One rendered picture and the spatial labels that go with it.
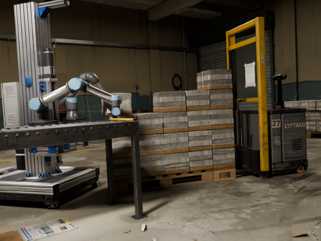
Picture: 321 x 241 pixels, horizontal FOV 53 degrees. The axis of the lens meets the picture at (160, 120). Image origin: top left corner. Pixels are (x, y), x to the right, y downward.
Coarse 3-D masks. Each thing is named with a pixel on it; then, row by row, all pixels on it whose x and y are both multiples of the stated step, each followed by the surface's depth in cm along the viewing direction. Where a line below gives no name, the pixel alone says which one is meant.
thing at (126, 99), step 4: (120, 96) 342; (124, 96) 343; (128, 96) 344; (104, 100) 338; (124, 100) 349; (128, 100) 345; (104, 104) 344; (108, 104) 340; (120, 104) 346; (124, 104) 344; (128, 104) 345; (104, 108) 340; (108, 108) 340; (120, 108) 343; (124, 108) 344; (128, 108) 346
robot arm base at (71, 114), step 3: (69, 111) 361; (72, 111) 360; (75, 111) 362; (66, 114) 364; (69, 114) 360; (72, 114) 360; (75, 114) 361; (78, 114) 365; (66, 117) 361; (69, 117) 359; (72, 117) 359; (75, 117) 360; (78, 117) 364
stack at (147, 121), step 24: (120, 120) 344; (144, 120) 352; (168, 120) 360; (192, 120) 368; (120, 144) 344; (144, 144) 352; (168, 144) 360; (192, 144) 369; (120, 168) 346; (144, 168) 353; (168, 168) 362; (120, 192) 346
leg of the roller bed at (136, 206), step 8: (136, 136) 266; (136, 144) 266; (136, 152) 266; (136, 160) 266; (136, 168) 266; (136, 176) 266; (136, 184) 267; (136, 192) 268; (136, 200) 269; (136, 208) 270
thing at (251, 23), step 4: (252, 20) 379; (244, 24) 396; (248, 24) 387; (252, 24) 379; (236, 28) 413; (240, 28) 404; (244, 28) 396; (248, 28) 397; (228, 32) 433; (232, 32) 424; (236, 32) 416
